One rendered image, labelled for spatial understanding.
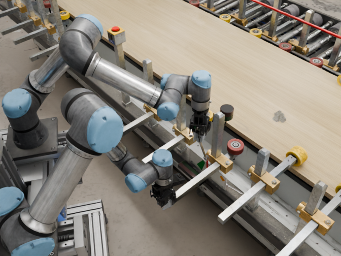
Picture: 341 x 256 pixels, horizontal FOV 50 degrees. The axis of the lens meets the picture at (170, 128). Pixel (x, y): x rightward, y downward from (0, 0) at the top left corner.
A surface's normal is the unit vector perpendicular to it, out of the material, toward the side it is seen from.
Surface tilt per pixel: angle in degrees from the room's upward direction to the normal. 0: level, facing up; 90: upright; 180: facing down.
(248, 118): 0
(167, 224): 0
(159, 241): 0
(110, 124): 85
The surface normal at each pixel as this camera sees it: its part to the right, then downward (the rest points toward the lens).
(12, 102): -0.06, -0.61
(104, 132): 0.71, 0.41
